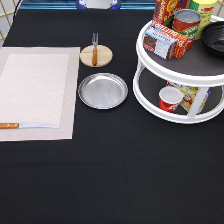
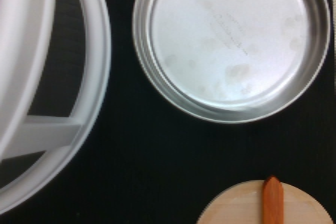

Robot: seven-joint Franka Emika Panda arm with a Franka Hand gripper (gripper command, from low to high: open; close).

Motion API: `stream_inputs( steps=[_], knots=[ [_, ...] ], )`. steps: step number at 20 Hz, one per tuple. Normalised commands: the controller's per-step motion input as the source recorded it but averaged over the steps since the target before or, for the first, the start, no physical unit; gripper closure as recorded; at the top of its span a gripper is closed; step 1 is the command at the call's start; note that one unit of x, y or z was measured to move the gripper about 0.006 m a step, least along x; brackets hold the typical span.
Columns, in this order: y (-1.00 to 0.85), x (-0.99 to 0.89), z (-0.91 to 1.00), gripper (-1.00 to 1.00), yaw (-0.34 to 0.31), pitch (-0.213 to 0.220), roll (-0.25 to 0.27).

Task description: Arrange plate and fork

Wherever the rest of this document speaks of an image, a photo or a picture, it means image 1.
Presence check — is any chocolate cake mix box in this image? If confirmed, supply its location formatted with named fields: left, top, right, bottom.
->
left=143, top=23, right=188, bottom=60

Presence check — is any wooden-handled knife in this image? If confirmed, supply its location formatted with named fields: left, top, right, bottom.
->
left=0, top=123, right=57, bottom=129

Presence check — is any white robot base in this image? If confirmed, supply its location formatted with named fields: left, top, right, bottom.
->
left=76, top=0, right=121, bottom=9

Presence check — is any beige woven placemat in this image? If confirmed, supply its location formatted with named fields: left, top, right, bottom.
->
left=0, top=47, right=80, bottom=142

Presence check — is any round silver metal plate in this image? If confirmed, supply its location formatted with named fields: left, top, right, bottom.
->
left=78, top=73, right=128, bottom=109

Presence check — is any yellow box on lower shelf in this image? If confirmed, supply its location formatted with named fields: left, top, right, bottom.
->
left=167, top=82, right=210, bottom=113

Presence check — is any white two-tier turntable rack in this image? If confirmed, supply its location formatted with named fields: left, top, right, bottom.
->
left=133, top=22, right=224, bottom=124

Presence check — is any wooden-handled fork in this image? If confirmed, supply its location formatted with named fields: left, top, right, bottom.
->
left=92, top=33, right=98, bottom=66

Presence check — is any small red cup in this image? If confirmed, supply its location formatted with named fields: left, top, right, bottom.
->
left=159, top=86, right=184, bottom=113

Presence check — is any red and yellow box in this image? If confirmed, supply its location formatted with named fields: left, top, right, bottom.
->
left=153, top=0, right=190, bottom=25

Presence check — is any round wooden coaster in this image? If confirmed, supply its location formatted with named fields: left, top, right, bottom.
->
left=80, top=45, right=113, bottom=67

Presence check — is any black bowl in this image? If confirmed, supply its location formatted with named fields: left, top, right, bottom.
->
left=201, top=21, right=224, bottom=59

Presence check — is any red tomato soup can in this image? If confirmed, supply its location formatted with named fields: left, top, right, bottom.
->
left=172, top=9, right=201, bottom=50

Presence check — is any yellow cylindrical canister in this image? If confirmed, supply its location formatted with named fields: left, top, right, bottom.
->
left=189, top=0, right=217, bottom=40

